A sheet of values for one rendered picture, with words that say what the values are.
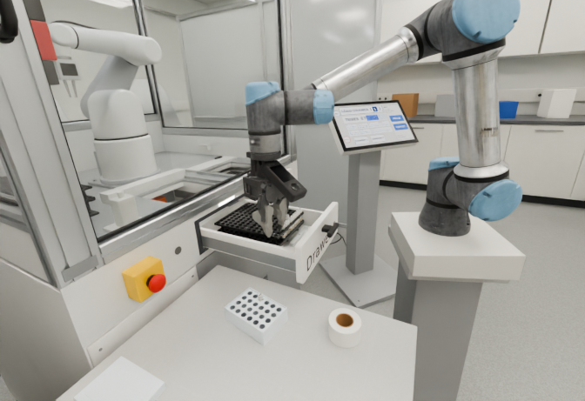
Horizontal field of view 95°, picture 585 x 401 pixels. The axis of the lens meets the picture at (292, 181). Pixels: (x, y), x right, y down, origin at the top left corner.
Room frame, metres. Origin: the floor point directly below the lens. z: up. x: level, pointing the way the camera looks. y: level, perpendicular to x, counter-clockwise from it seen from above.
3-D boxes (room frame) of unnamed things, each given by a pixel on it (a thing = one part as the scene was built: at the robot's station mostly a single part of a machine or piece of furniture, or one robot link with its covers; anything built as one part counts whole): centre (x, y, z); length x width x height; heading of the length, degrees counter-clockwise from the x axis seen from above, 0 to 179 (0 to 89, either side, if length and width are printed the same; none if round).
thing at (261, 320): (0.50, 0.10, 0.78); 0.12 x 0.08 x 0.04; 53
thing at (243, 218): (0.77, 0.11, 0.87); 0.22 x 0.18 x 0.06; 63
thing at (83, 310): (1.08, 0.63, 0.87); 1.02 x 0.95 x 0.14; 153
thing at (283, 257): (0.77, 0.11, 0.86); 0.40 x 0.26 x 0.06; 63
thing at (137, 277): (0.52, 0.35, 0.88); 0.07 x 0.05 x 0.07; 153
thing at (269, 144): (0.62, 0.06, 1.16); 0.08 x 0.08 x 0.05
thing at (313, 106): (0.64, -0.04, 1.24); 0.11 x 0.11 x 0.08; 4
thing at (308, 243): (0.68, -0.07, 0.87); 0.29 x 0.02 x 0.11; 153
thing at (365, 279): (1.60, -0.48, 0.51); 0.50 x 0.45 x 1.02; 21
